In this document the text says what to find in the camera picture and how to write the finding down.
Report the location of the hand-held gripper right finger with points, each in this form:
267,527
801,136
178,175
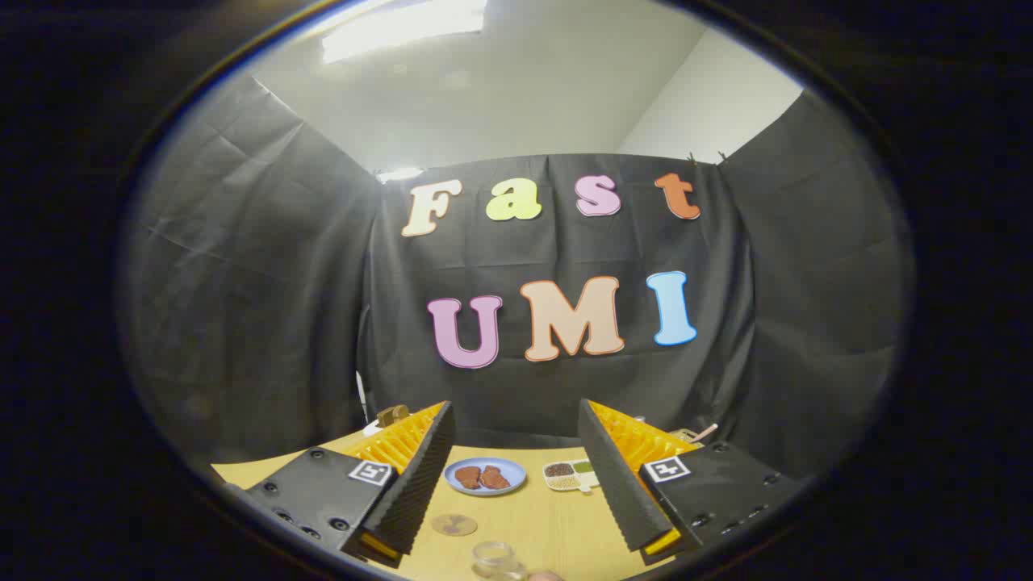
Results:
613,468

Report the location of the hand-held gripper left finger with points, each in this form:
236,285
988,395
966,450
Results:
420,476

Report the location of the round cork coaster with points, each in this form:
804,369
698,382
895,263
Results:
453,525

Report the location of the clear glass cup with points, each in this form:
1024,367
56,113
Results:
494,560

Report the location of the brown meat slice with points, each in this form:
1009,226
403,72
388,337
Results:
468,477
494,478

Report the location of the white divided grain tray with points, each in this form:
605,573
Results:
565,476

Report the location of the blue plate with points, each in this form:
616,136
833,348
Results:
484,490

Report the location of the small brown wooden object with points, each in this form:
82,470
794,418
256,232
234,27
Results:
393,415

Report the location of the small dish with pink stick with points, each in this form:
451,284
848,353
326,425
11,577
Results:
690,436

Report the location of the wooden table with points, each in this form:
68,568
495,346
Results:
549,524

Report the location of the black backdrop cloth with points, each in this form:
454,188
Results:
258,282

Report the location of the ceiling light panel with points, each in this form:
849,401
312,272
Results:
403,28

